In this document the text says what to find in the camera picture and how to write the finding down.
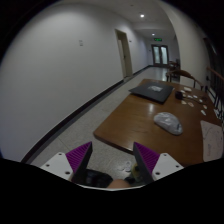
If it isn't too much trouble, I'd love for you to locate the beige side door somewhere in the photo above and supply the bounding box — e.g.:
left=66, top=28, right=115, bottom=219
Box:
left=115, top=30, right=132, bottom=78

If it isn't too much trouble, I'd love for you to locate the white computer mouse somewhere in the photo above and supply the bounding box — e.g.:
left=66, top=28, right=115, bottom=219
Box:
left=154, top=112, right=183, bottom=136

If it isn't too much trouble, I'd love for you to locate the brown wooden table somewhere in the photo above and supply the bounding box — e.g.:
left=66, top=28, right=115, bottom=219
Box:
left=94, top=82, right=222, bottom=166

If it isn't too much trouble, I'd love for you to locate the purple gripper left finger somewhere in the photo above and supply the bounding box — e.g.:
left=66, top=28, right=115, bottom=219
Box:
left=66, top=142, right=93, bottom=183

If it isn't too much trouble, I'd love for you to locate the green exit sign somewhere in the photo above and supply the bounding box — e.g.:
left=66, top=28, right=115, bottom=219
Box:
left=154, top=38, right=162, bottom=42

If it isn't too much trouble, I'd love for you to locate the black mouse pad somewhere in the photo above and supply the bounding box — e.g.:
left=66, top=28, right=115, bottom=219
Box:
left=130, top=82, right=173, bottom=104

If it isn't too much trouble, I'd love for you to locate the wooden chair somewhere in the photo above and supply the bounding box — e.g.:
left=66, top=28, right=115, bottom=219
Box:
left=166, top=61, right=204, bottom=89

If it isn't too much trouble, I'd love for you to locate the white paper sheet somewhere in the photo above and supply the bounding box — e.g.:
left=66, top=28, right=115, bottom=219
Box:
left=201, top=121, right=223, bottom=162

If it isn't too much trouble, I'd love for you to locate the double glass door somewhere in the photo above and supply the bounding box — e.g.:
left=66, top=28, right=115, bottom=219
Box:
left=152, top=45, right=169, bottom=67

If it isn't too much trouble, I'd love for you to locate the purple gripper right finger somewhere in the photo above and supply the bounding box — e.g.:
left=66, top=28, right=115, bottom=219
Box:
left=133, top=142, right=160, bottom=184

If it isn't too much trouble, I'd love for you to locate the small black box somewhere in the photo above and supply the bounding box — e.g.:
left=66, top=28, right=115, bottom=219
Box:
left=175, top=91, right=183, bottom=100

